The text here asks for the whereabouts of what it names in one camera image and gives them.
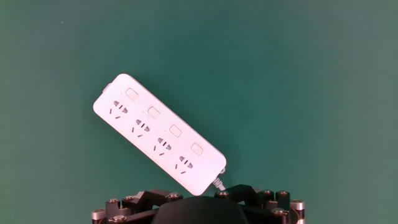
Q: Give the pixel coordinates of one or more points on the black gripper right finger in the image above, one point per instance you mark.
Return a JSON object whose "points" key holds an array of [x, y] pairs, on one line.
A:
{"points": [[264, 214]]}

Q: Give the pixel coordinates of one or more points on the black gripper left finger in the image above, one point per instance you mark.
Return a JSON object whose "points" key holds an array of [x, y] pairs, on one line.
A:
{"points": [[140, 199]]}

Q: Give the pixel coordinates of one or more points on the white four-socket power strip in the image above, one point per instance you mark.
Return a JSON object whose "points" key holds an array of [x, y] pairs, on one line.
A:
{"points": [[161, 137]]}

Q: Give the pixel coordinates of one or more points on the green table mat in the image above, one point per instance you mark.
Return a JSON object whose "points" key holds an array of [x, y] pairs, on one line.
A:
{"points": [[280, 93]]}

